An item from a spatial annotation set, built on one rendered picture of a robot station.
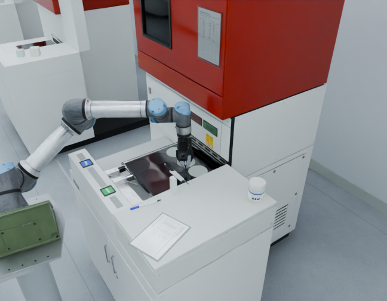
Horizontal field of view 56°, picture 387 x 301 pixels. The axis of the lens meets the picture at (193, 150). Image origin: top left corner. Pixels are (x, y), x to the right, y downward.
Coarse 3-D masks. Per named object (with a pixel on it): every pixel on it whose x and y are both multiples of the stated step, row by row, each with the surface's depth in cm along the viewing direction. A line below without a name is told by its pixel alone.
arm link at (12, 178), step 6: (6, 162) 157; (12, 162) 159; (0, 168) 154; (6, 168) 155; (12, 168) 158; (18, 168) 166; (0, 174) 153; (6, 174) 154; (12, 174) 156; (18, 174) 161; (0, 180) 153; (6, 180) 154; (12, 180) 155; (18, 180) 159; (0, 186) 152; (6, 186) 153; (12, 186) 154; (18, 186) 157
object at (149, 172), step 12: (144, 156) 197; (156, 156) 198; (168, 156) 197; (132, 168) 188; (144, 168) 189; (156, 168) 188; (180, 168) 188; (144, 180) 180; (156, 180) 180; (168, 180) 180; (156, 192) 173
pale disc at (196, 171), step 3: (195, 165) 191; (198, 165) 191; (201, 165) 191; (189, 168) 188; (192, 168) 188; (195, 168) 188; (198, 168) 188; (201, 168) 188; (204, 168) 188; (189, 171) 186; (192, 171) 186; (195, 171) 186; (198, 171) 186; (201, 171) 186; (204, 171) 186; (207, 171) 186; (192, 174) 184; (195, 174) 184; (198, 174) 184; (201, 174) 184
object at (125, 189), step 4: (116, 176) 186; (124, 184) 181; (120, 188) 178; (124, 188) 178; (128, 188) 178; (124, 192) 176; (128, 192) 176; (132, 192) 176; (128, 196) 173; (132, 196) 173; (136, 196) 173; (128, 200) 171; (132, 200) 171; (136, 200) 171; (140, 200) 171; (132, 204) 169
